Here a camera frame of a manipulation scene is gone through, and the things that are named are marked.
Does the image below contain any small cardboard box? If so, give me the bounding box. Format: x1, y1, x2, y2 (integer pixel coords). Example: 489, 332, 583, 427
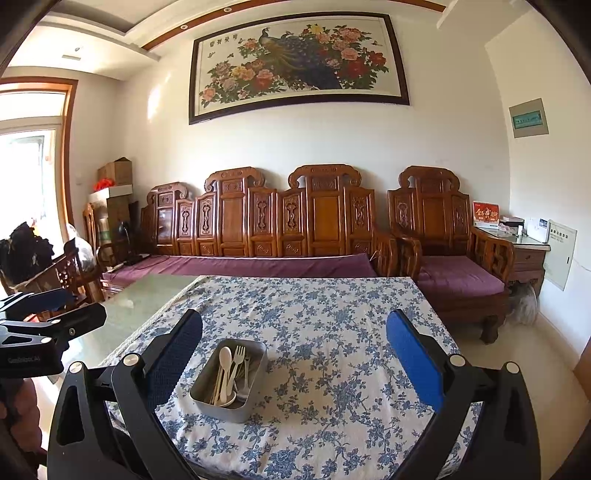
97, 157, 134, 188

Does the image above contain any grey metal rectangular container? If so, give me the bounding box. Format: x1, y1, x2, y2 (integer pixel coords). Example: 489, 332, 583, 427
189, 338, 267, 423

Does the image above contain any dark wooden chair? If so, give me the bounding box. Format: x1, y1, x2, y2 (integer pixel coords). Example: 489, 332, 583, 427
28, 237, 105, 319

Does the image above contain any carved wooden armchair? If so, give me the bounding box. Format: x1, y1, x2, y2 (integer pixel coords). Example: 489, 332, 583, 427
388, 166, 515, 344

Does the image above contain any wooden side table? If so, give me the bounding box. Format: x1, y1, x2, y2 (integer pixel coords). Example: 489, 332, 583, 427
475, 224, 551, 296

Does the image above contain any person's left hand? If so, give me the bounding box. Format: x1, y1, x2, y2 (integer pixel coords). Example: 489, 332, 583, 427
0, 381, 41, 466

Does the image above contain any purple sofa cushion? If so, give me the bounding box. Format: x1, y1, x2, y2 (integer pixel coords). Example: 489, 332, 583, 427
104, 253, 379, 289

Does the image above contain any grey plastic floor bag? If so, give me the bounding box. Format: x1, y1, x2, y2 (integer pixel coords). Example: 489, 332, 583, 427
508, 281, 540, 326

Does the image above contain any grey wall electrical panel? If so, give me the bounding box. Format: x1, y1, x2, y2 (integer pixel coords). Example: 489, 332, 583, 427
509, 98, 549, 138

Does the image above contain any tall-backed wooden chair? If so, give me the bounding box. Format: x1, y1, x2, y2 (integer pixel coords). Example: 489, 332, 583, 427
82, 203, 100, 259

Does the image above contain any dark clothes pile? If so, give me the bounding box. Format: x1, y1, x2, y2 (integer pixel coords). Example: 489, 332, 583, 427
0, 222, 55, 289

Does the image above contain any clear plastic bag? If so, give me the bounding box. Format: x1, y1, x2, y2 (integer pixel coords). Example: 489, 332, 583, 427
67, 224, 96, 273

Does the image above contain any carved wooden sofa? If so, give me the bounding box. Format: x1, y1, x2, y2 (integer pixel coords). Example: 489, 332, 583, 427
99, 164, 400, 301

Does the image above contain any framed peacock flower painting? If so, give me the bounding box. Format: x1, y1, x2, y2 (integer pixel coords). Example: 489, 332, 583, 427
188, 12, 411, 125

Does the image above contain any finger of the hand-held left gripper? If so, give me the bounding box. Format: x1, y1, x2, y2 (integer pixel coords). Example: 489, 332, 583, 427
0, 288, 77, 322
0, 303, 107, 345

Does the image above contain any purple armchair cushion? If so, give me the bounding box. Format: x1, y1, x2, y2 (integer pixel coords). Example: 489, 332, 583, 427
418, 255, 506, 296

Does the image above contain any white wall cabinet door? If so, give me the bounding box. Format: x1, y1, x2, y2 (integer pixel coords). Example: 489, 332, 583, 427
542, 220, 578, 291

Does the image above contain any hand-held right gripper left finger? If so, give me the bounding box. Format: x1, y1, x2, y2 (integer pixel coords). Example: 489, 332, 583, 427
47, 309, 204, 480

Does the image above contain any black desk lamp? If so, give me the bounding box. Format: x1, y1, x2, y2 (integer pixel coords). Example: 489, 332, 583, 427
115, 220, 139, 265

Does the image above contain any blue floral tablecloth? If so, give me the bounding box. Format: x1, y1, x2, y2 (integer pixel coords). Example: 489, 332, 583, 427
99, 275, 483, 480

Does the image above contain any white plastic fork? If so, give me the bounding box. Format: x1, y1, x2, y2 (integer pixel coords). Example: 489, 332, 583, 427
231, 345, 246, 395

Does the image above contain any red desk calendar card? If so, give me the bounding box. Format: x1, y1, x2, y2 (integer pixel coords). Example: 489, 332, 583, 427
472, 200, 500, 230

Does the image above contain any brown wooden chopstick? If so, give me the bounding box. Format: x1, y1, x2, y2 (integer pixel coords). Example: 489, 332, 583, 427
213, 368, 228, 407

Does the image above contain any wooden door frame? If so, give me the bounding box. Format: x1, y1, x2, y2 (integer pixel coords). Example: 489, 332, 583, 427
0, 78, 79, 241

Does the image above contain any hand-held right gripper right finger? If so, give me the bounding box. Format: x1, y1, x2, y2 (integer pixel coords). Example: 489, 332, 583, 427
386, 310, 542, 480

